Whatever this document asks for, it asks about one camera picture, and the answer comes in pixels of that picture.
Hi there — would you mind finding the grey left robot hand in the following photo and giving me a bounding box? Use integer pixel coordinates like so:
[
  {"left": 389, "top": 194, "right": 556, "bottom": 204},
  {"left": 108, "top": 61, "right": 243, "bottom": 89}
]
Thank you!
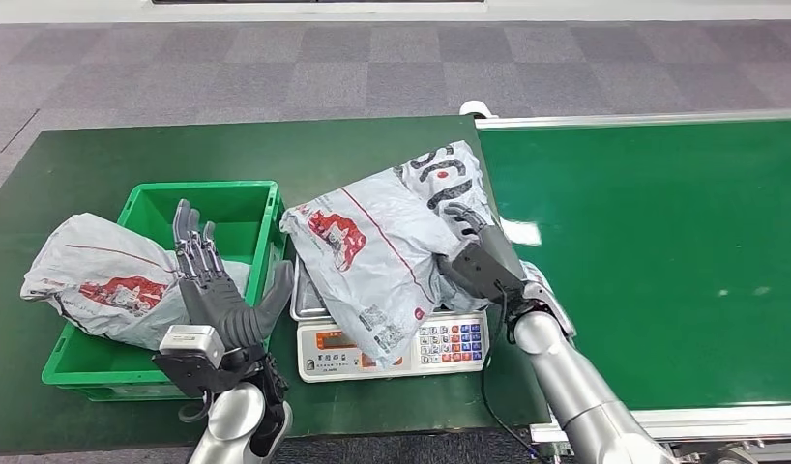
[{"left": 172, "top": 198, "right": 296, "bottom": 352}]

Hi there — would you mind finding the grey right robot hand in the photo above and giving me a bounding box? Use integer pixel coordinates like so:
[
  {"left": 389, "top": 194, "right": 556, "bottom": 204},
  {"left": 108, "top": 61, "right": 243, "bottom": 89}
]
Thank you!
[{"left": 435, "top": 202, "right": 529, "bottom": 303}]

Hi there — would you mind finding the grey courier bag black lettering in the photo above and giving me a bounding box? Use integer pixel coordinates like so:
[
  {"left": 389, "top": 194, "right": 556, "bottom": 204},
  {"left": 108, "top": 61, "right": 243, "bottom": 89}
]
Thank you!
[{"left": 279, "top": 140, "right": 499, "bottom": 369}]

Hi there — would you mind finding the white conveyor roller end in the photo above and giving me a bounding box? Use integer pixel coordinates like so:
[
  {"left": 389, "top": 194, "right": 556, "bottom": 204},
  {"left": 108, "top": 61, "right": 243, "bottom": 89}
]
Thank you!
[{"left": 459, "top": 100, "right": 499, "bottom": 121}]

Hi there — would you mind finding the green conveyor belt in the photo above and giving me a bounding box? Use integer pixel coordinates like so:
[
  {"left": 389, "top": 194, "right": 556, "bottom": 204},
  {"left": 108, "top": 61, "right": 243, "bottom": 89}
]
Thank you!
[{"left": 475, "top": 118, "right": 791, "bottom": 411}]

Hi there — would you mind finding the green plastic crate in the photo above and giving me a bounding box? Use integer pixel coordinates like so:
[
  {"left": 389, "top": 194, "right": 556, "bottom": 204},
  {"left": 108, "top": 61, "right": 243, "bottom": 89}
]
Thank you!
[{"left": 41, "top": 180, "right": 288, "bottom": 403}]

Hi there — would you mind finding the grey courier bag red print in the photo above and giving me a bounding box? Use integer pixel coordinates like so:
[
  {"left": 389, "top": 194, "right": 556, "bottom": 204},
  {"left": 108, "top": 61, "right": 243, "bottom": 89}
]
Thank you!
[{"left": 20, "top": 213, "right": 252, "bottom": 352}]

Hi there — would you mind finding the electronic scale with steel tray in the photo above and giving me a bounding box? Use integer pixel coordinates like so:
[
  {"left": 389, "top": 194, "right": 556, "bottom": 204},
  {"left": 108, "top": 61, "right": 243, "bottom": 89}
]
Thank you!
[{"left": 289, "top": 255, "right": 491, "bottom": 384}]

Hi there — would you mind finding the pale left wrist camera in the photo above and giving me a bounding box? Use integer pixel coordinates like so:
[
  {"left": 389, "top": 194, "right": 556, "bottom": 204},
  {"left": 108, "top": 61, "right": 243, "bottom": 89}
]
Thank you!
[{"left": 158, "top": 324, "right": 227, "bottom": 370}]

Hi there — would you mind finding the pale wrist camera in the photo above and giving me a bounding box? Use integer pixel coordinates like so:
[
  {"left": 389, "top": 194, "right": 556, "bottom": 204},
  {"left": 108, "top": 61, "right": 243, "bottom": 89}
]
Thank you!
[
  {"left": 522, "top": 261, "right": 577, "bottom": 338},
  {"left": 158, "top": 324, "right": 227, "bottom": 370}
]

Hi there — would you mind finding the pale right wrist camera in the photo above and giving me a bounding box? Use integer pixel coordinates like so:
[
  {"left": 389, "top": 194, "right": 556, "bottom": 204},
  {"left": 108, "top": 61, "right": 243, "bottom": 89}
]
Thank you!
[{"left": 522, "top": 261, "right": 577, "bottom": 338}]

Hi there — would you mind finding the black left camera bracket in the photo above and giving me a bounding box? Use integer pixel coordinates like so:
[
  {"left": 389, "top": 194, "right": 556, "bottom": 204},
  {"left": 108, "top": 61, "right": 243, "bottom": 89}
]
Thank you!
[{"left": 152, "top": 350, "right": 269, "bottom": 399}]

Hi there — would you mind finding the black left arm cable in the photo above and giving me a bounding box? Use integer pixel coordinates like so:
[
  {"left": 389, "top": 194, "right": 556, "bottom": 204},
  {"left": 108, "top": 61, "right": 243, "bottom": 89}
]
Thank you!
[{"left": 177, "top": 391, "right": 215, "bottom": 424}]

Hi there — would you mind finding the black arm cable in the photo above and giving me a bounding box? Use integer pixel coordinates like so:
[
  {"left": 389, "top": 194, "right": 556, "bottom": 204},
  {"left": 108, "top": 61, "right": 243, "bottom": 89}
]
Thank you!
[
  {"left": 479, "top": 291, "right": 544, "bottom": 462},
  {"left": 177, "top": 391, "right": 215, "bottom": 424}
]

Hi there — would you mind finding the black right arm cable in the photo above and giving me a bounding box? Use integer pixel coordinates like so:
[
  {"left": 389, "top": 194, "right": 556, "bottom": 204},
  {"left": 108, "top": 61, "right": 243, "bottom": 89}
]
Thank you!
[{"left": 479, "top": 291, "right": 544, "bottom": 462}]

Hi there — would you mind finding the silver conveyor frame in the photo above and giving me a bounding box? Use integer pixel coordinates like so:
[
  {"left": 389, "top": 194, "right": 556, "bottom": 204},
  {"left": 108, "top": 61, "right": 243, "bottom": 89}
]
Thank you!
[{"left": 473, "top": 107, "right": 791, "bottom": 464}]

